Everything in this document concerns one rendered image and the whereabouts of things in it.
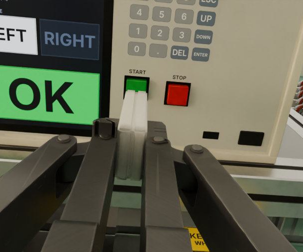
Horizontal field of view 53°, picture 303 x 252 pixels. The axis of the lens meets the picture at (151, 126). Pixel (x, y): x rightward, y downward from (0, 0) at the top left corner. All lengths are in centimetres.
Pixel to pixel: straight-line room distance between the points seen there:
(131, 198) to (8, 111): 14
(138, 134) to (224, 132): 16
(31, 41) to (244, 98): 20
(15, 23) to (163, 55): 13
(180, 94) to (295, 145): 17
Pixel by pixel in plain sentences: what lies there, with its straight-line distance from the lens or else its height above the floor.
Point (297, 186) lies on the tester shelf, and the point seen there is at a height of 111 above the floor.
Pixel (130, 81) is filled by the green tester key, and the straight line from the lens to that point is 27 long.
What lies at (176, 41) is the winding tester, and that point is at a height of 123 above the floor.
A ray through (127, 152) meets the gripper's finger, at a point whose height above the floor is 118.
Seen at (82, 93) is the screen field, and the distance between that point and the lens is 29.
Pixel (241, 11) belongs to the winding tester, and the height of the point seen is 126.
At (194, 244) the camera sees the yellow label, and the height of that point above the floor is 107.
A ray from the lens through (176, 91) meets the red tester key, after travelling 27.
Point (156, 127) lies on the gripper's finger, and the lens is 18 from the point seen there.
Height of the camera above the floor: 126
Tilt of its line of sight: 23 degrees down
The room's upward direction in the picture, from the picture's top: 6 degrees clockwise
